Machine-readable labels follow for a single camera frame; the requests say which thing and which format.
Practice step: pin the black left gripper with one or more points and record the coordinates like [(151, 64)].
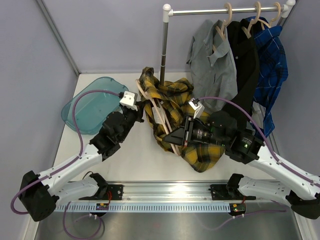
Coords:
[(139, 113)]

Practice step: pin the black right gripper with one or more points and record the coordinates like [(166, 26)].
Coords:
[(183, 135)]

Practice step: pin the yellow plaid shirt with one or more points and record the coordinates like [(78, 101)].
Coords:
[(200, 156)]

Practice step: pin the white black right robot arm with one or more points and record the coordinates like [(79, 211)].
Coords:
[(292, 186)]

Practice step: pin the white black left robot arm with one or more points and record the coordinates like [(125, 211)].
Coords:
[(41, 193)]

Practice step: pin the grey shirt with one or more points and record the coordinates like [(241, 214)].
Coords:
[(211, 62)]

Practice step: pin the black shirt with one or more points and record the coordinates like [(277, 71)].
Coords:
[(247, 64)]

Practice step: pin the wooden hanger of grey shirt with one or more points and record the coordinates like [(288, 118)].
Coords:
[(221, 30)]

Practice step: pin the blue plaid shirt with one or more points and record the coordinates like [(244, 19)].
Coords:
[(273, 70)]

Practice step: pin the wooden hanger of black shirt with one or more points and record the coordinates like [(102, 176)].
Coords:
[(247, 30)]

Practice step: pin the teal plastic tub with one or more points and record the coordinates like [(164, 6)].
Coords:
[(92, 109)]

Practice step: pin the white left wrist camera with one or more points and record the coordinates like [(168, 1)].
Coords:
[(129, 100)]

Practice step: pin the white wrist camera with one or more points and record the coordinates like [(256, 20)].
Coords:
[(197, 106), (129, 100)]

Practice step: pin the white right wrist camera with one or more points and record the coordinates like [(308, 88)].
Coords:
[(197, 106)]

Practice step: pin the aluminium mounting rail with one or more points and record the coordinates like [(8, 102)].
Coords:
[(174, 191)]

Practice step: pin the white slotted cable duct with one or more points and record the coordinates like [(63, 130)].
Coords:
[(139, 207)]

